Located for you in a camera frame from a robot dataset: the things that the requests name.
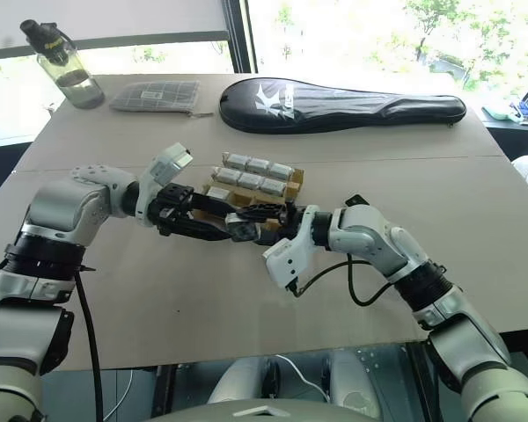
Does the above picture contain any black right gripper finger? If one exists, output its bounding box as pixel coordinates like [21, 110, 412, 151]
[235, 201, 290, 222]
[251, 226, 292, 248]

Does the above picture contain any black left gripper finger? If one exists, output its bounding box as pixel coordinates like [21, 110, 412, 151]
[188, 192, 244, 220]
[169, 219, 239, 243]

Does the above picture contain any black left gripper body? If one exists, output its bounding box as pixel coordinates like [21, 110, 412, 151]
[147, 184, 197, 238]

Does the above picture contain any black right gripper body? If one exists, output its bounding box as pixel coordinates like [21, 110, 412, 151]
[280, 201, 310, 242]

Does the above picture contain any cardboard divider tray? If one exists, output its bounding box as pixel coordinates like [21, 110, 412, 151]
[192, 151, 305, 234]

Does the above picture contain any grey checkered fabric pouch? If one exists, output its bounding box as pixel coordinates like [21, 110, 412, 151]
[108, 79, 215, 119]

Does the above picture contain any black racket case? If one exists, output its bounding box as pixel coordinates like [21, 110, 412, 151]
[218, 78, 468, 135]

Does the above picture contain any grey rounded shape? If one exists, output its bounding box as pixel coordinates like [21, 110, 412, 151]
[205, 355, 270, 404]

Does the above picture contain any clear water bottle black lid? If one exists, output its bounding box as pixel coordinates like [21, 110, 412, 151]
[18, 18, 106, 110]

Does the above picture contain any silver robot torso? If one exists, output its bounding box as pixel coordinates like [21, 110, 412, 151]
[156, 397, 385, 422]

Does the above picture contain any green cloth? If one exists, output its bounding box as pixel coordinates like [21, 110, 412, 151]
[480, 105, 524, 122]

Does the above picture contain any blue and white box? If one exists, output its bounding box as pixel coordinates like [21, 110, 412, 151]
[508, 100, 528, 125]

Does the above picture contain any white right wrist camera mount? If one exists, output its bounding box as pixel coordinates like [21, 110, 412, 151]
[262, 205, 323, 292]

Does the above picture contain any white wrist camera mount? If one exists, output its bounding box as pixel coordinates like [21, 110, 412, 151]
[134, 142, 195, 229]
[262, 205, 323, 292]

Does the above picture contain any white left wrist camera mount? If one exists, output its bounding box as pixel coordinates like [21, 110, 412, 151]
[134, 142, 195, 229]

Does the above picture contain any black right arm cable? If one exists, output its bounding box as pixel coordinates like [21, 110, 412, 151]
[290, 260, 400, 307]

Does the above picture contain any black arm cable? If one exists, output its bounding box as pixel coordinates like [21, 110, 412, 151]
[72, 262, 106, 422]
[290, 260, 400, 307]

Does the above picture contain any thin white cable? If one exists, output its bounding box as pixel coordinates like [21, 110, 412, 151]
[272, 353, 332, 399]

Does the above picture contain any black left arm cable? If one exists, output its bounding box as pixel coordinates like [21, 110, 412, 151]
[72, 262, 106, 422]

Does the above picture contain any dark window frame post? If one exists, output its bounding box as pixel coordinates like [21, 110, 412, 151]
[226, 0, 260, 74]

